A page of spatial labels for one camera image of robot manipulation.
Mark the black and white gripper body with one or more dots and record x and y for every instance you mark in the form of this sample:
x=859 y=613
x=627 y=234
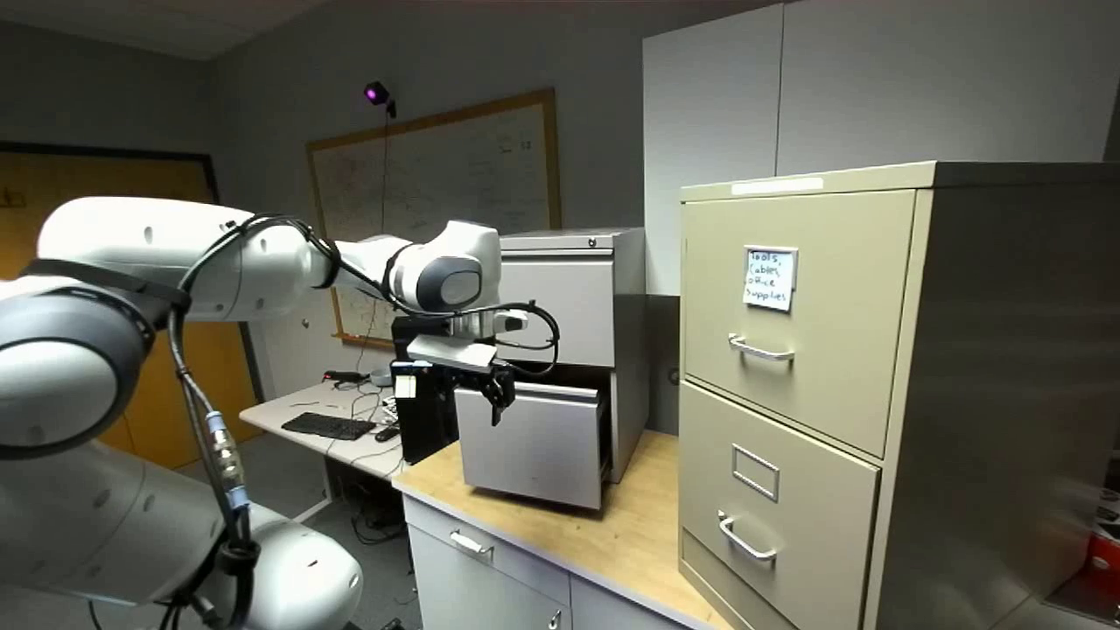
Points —
x=428 y=369

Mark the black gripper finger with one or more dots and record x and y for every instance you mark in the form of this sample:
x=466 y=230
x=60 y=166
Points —
x=500 y=394

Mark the grey bottom drawer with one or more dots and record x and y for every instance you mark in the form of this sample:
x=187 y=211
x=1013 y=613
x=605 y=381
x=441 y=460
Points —
x=544 y=447

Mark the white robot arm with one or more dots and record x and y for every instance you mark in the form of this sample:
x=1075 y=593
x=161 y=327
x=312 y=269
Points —
x=116 y=275

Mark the small grey filing cabinet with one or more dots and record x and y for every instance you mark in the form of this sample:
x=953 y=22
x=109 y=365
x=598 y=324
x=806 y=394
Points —
x=593 y=286

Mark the grey base cabinet drawers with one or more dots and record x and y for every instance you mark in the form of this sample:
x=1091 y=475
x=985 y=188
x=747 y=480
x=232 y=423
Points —
x=472 y=579

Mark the beige two-drawer filing cabinet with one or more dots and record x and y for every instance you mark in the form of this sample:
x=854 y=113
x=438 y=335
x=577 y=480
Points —
x=921 y=440

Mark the grey office desk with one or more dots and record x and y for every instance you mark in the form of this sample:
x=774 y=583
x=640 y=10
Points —
x=377 y=453

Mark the black keyboard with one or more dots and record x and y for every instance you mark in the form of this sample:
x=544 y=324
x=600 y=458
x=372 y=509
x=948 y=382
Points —
x=335 y=430

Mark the white paper label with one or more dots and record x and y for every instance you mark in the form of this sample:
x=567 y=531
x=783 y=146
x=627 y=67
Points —
x=770 y=278

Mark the framed whiteboard on wall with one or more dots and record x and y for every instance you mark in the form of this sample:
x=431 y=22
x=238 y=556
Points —
x=489 y=162

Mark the purple lit wall camera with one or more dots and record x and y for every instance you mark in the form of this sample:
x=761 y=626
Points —
x=381 y=96

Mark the white wall cabinet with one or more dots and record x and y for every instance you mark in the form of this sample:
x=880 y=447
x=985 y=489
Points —
x=810 y=85

